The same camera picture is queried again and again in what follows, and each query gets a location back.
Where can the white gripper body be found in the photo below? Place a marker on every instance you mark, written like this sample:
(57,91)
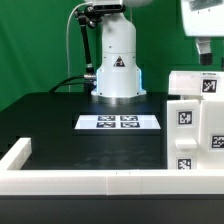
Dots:
(203,18)

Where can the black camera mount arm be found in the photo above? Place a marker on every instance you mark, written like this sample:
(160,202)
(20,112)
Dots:
(86,36)

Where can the white U-shaped obstacle wall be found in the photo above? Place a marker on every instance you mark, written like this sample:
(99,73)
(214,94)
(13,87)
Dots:
(14,180)

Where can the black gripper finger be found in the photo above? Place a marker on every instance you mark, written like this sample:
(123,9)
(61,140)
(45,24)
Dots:
(203,45)

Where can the white base tag plate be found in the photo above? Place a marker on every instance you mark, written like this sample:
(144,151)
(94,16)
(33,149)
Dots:
(117,122)

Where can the white cabinet body box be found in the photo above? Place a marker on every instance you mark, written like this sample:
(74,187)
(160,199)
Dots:
(211,135)

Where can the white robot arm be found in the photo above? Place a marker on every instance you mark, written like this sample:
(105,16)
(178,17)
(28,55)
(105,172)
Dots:
(119,79)

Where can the white cabinet top block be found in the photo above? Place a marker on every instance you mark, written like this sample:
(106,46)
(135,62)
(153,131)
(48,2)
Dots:
(197,83)

